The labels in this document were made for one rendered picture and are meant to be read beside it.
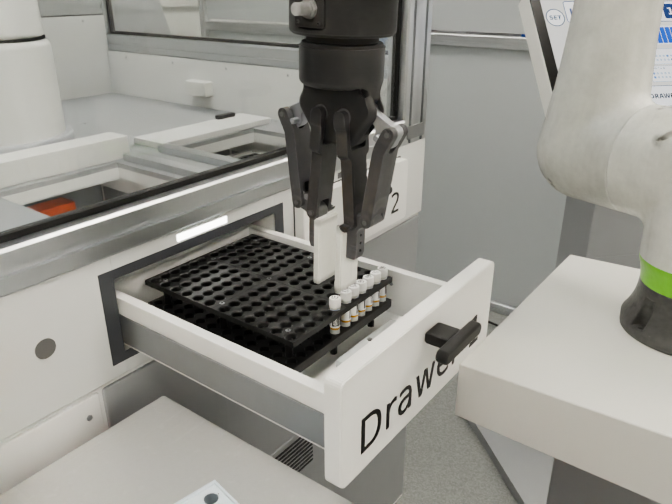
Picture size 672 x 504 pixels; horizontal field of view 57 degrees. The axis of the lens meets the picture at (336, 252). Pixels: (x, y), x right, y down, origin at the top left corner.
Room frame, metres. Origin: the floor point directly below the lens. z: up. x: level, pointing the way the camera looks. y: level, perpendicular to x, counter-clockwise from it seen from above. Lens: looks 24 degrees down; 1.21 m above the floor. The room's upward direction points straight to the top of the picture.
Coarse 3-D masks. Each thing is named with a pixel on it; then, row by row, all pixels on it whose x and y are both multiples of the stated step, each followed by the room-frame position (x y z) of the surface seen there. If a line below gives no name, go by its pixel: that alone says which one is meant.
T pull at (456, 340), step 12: (444, 324) 0.51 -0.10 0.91; (468, 324) 0.51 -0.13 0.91; (480, 324) 0.51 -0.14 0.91; (432, 336) 0.49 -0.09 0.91; (444, 336) 0.49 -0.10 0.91; (456, 336) 0.49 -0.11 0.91; (468, 336) 0.49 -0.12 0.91; (444, 348) 0.47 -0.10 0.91; (456, 348) 0.47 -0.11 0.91; (444, 360) 0.46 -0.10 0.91
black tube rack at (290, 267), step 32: (224, 256) 0.70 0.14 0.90; (256, 256) 0.70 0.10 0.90; (288, 256) 0.70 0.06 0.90; (160, 288) 0.61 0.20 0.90; (192, 288) 0.61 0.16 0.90; (224, 288) 0.61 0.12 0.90; (256, 288) 0.61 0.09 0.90; (288, 288) 0.61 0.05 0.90; (320, 288) 0.61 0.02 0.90; (192, 320) 0.59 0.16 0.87; (224, 320) 0.57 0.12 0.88; (256, 320) 0.54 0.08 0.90; (288, 320) 0.54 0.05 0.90; (256, 352) 0.53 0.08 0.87; (288, 352) 0.52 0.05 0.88; (320, 352) 0.53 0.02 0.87
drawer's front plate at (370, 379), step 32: (448, 288) 0.55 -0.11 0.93; (480, 288) 0.60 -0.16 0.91; (416, 320) 0.49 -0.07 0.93; (448, 320) 0.54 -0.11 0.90; (480, 320) 0.60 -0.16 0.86; (384, 352) 0.44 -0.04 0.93; (416, 352) 0.49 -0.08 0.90; (352, 384) 0.40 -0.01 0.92; (384, 384) 0.44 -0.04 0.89; (416, 384) 0.49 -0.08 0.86; (352, 416) 0.40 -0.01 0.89; (384, 416) 0.44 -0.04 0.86; (352, 448) 0.41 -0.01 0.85
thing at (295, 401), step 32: (192, 256) 0.73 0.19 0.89; (128, 288) 0.65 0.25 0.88; (416, 288) 0.65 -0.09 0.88; (128, 320) 0.59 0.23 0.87; (160, 320) 0.55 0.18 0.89; (384, 320) 0.65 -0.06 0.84; (160, 352) 0.55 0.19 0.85; (192, 352) 0.52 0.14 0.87; (224, 352) 0.50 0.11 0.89; (224, 384) 0.50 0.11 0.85; (256, 384) 0.47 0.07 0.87; (288, 384) 0.45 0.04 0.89; (320, 384) 0.44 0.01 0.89; (288, 416) 0.45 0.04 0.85; (320, 416) 0.43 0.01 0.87
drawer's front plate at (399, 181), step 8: (400, 160) 1.04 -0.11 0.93; (400, 168) 1.03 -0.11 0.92; (400, 176) 1.03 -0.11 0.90; (336, 184) 0.90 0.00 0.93; (392, 184) 1.01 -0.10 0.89; (400, 184) 1.04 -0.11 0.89; (336, 192) 0.89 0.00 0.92; (392, 192) 1.02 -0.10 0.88; (400, 192) 1.04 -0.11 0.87; (336, 200) 0.89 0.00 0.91; (392, 200) 1.02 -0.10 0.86; (400, 200) 1.04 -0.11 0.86; (296, 208) 0.83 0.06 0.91; (336, 208) 0.89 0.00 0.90; (392, 208) 1.02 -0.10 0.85; (400, 208) 1.04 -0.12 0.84; (296, 216) 0.83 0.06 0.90; (304, 216) 0.82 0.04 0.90; (392, 216) 1.02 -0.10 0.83; (400, 216) 1.04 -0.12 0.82; (296, 224) 0.83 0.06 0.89; (304, 224) 0.82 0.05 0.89; (376, 224) 0.98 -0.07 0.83; (384, 224) 1.00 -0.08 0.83; (296, 232) 0.83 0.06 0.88; (304, 232) 0.82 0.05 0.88; (368, 232) 0.96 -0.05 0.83
